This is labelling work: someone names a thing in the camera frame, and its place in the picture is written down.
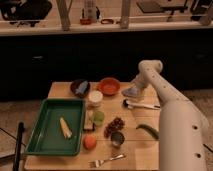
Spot silver fork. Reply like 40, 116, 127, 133
89, 154, 126, 168

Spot small metal cup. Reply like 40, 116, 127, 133
111, 131, 125, 147

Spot black office chair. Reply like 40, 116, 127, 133
0, 0, 52, 27

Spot black pole stand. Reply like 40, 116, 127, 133
12, 122, 24, 171

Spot white round container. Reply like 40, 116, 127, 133
88, 90, 103, 107

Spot green plastic tray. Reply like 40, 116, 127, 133
25, 99, 85, 156

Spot blue cloth in bowl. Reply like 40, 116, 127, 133
76, 81, 88, 95

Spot orange round fruit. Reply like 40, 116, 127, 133
83, 135, 97, 150

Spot dark grape bunch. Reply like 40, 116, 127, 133
104, 117, 125, 138

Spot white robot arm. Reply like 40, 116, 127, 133
134, 60, 208, 171

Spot light blue towel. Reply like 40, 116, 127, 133
122, 86, 143, 99

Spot orange bowl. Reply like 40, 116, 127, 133
97, 77, 120, 96

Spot yellow corn cob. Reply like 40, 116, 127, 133
60, 117, 72, 139

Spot green cucumber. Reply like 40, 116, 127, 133
137, 124, 159, 140

